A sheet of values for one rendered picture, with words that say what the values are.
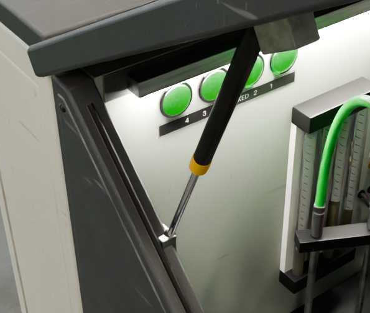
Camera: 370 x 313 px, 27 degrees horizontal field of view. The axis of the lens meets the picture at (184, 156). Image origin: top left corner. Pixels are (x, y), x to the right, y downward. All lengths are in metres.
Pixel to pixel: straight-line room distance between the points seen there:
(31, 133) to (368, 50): 0.52
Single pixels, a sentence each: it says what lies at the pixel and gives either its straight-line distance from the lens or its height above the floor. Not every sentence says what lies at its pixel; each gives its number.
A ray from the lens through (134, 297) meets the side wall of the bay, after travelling 0.95.
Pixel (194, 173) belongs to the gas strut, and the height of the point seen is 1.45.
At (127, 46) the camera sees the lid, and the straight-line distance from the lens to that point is 0.68.
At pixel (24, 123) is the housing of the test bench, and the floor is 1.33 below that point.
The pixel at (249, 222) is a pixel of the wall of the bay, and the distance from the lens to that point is 1.22.
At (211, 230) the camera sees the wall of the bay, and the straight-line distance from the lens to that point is 1.17.
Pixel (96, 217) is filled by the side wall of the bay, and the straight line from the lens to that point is 0.95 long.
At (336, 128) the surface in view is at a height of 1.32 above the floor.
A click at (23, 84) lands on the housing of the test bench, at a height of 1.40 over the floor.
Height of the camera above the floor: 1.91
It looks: 36 degrees down
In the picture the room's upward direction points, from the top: 1 degrees counter-clockwise
